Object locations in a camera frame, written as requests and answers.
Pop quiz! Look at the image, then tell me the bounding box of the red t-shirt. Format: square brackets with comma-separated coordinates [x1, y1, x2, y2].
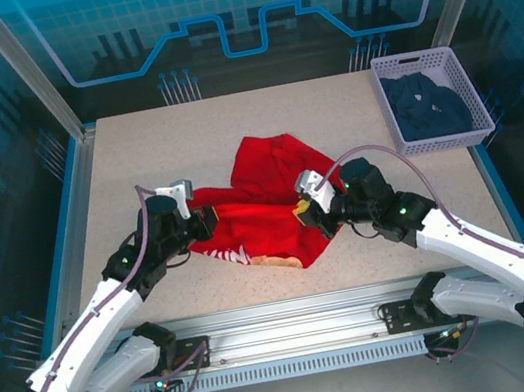
[171, 120, 359, 289]

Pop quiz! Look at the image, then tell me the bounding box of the aluminium table side beam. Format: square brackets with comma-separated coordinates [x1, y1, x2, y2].
[11, 124, 137, 359]

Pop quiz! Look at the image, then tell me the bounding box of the navy blue garment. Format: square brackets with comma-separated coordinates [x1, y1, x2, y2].
[381, 63, 476, 146]

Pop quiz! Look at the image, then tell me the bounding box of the blue table edge trim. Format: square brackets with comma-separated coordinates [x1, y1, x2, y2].
[469, 137, 524, 281]

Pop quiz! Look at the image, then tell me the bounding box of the white perforated plastic basket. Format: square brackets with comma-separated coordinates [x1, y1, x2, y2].
[368, 38, 500, 163]

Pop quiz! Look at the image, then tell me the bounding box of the small circuit board with LED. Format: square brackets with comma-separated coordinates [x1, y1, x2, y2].
[146, 372, 186, 392]
[425, 323, 471, 348]

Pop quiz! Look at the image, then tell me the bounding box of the aluminium mounting rail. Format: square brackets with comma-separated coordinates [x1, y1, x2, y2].
[28, 255, 524, 392]

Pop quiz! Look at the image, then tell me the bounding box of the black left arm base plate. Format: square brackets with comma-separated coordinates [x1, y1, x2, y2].
[170, 333, 216, 375]

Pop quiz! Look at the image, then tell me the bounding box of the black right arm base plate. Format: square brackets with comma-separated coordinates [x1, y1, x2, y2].
[378, 287, 478, 338]

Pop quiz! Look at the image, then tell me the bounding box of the slotted grey cable duct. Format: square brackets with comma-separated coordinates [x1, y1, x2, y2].
[107, 334, 431, 392]

